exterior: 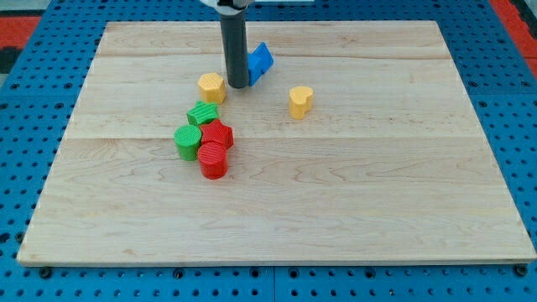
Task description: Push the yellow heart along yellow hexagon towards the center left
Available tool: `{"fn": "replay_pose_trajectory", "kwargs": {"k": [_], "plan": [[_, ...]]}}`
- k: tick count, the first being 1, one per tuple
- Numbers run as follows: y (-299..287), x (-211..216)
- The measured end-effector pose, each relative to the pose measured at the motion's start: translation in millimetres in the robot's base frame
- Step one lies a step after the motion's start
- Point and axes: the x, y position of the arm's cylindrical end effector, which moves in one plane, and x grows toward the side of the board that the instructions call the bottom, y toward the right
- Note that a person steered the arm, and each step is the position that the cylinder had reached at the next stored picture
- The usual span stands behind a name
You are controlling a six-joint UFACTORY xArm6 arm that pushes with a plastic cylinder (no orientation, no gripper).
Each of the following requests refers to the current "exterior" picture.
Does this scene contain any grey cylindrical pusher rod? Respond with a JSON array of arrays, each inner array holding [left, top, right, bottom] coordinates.
[[219, 6, 249, 89]]

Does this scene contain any yellow hexagon block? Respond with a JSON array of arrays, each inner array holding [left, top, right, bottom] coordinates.
[[197, 73, 227, 104]]

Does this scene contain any yellow heart block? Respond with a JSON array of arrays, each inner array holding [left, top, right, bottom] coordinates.
[[289, 86, 314, 120]]

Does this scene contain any blue block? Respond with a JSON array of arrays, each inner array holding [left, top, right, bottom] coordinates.
[[248, 42, 274, 86]]

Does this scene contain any green star block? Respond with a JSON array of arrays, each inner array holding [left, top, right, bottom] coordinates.
[[186, 101, 219, 126]]

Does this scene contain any red star block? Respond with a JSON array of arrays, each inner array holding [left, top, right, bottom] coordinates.
[[200, 118, 234, 149]]

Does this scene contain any green cylinder block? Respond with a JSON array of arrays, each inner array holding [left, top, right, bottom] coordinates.
[[174, 125, 201, 161]]

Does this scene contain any red cylinder block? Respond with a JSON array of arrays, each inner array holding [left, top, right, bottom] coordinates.
[[197, 142, 228, 180]]

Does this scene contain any wooden board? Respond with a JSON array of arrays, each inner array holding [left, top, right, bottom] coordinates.
[[18, 21, 536, 267]]

